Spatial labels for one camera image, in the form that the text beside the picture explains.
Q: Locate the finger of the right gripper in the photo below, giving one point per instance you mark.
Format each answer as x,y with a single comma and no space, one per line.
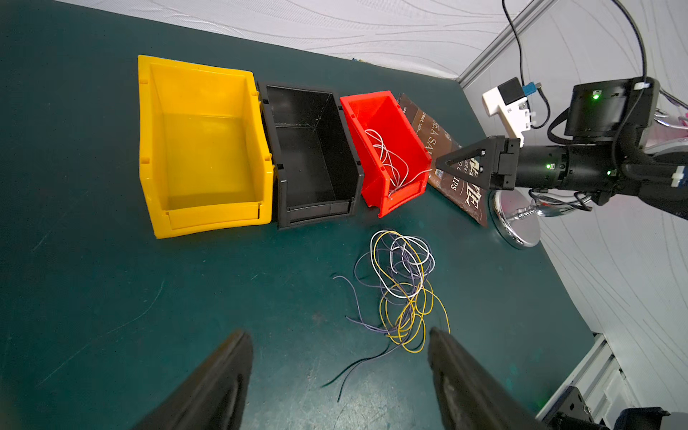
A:
459,179
482,151

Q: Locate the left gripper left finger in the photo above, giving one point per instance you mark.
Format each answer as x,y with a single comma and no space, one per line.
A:
214,396

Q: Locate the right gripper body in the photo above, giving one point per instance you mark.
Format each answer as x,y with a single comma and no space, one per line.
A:
505,157

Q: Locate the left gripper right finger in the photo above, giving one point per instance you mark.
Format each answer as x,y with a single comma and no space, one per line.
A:
468,396

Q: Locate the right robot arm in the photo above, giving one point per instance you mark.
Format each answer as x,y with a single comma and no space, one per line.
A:
601,155

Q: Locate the silver glass holder stand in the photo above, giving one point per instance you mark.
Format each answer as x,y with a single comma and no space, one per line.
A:
517,215

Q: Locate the red plastic bin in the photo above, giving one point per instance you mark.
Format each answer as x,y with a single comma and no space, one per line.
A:
396,164

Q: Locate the green tabletop mat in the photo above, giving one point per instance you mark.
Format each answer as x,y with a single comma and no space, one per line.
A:
101,321

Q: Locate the black plastic bin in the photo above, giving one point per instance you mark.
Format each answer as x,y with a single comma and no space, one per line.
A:
318,174

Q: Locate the yellow plastic bin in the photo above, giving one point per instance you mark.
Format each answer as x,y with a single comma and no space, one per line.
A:
204,160

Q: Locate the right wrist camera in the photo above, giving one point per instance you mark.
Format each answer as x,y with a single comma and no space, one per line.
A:
509,101

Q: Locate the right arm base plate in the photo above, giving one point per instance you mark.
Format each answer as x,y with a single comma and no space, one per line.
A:
569,412

